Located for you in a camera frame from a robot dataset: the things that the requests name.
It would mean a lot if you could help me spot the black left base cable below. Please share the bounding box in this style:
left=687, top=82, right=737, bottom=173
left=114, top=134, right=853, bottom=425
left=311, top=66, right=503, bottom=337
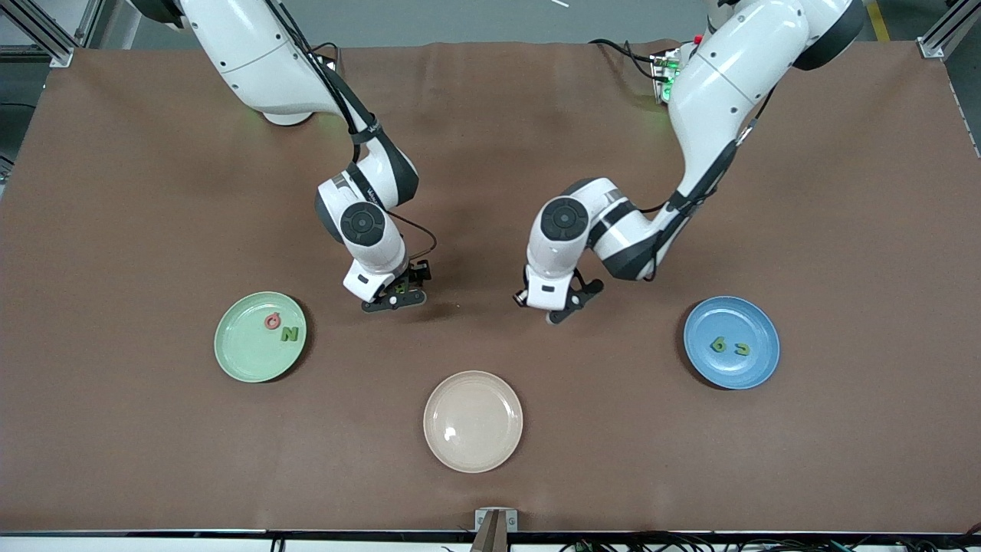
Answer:
left=589, top=38, right=661, bottom=81

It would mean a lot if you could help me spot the tangled cable bundle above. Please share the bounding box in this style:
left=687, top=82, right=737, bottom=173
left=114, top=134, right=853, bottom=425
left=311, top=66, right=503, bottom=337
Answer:
left=559, top=533, right=981, bottom=552

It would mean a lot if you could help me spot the aluminium frame profile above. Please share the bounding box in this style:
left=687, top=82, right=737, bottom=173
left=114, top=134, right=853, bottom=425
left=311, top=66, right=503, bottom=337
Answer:
left=917, top=0, right=981, bottom=60
left=0, top=0, right=104, bottom=68

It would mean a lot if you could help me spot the light green plate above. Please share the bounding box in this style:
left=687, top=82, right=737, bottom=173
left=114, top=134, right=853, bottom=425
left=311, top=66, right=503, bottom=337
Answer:
left=214, top=291, right=308, bottom=383

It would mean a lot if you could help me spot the blue plate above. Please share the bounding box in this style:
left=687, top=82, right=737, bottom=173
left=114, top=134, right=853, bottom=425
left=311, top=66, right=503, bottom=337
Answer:
left=683, top=296, right=781, bottom=390

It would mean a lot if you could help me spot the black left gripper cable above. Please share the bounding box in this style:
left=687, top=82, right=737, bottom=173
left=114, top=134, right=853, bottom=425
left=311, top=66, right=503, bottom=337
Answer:
left=640, top=84, right=779, bottom=283

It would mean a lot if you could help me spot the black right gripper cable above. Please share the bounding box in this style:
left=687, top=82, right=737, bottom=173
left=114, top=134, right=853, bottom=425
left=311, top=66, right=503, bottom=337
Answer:
left=264, top=0, right=438, bottom=267

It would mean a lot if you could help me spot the metal camera pole mount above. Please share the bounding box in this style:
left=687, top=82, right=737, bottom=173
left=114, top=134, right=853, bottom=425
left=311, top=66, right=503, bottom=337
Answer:
left=469, top=508, right=519, bottom=552

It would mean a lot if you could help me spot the beige plate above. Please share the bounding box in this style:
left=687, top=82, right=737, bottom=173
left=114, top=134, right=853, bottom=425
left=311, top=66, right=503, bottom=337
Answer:
left=423, top=370, right=524, bottom=474

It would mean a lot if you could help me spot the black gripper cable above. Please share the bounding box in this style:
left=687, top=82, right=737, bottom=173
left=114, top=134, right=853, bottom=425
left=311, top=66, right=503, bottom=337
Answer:
left=640, top=84, right=779, bottom=283
left=264, top=0, right=438, bottom=267

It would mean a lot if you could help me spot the left base box green light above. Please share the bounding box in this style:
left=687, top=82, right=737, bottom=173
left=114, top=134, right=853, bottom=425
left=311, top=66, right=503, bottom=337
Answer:
left=651, top=48, right=683, bottom=106

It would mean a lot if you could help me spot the brown table mat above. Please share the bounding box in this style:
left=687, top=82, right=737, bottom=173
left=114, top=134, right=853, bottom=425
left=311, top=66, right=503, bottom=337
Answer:
left=0, top=40, right=981, bottom=534

